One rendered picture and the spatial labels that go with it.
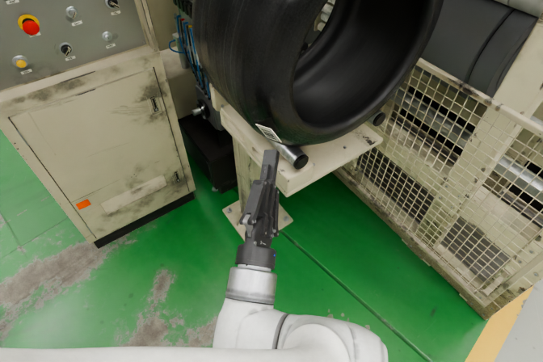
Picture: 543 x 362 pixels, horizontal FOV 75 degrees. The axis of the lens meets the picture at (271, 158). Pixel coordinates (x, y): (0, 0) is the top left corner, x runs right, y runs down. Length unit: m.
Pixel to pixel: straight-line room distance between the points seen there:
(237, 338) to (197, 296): 1.07
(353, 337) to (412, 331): 1.14
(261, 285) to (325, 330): 0.14
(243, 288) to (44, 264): 1.49
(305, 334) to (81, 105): 1.07
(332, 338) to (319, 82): 0.76
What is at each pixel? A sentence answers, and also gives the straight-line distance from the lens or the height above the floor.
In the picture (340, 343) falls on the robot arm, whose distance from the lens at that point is 0.58.
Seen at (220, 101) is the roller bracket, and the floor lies 0.89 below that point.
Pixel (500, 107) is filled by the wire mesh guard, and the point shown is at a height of 1.00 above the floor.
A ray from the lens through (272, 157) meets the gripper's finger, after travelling 0.73.
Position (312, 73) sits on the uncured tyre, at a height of 0.94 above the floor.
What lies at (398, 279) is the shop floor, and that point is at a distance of 1.80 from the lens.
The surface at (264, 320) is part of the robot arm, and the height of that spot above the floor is 0.96.
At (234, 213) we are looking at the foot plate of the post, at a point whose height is 0.01.
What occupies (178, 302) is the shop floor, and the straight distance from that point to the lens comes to 1.72.
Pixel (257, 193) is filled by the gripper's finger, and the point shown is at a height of 1.02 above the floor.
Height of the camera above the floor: 1.57
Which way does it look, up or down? 48 degrees down
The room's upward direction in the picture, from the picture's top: straight up
